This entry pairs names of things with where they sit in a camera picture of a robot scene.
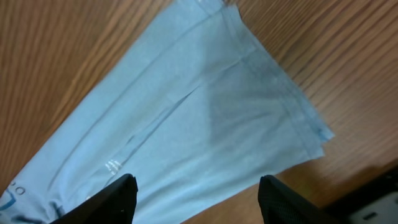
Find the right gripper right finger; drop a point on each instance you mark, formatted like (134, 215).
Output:
(281, 205)

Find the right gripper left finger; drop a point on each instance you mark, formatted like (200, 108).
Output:
(115, 204)

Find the light blue printed t-shirt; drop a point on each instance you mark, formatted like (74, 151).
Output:
(197, 110)

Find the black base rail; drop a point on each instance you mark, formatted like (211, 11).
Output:
(372, 203)

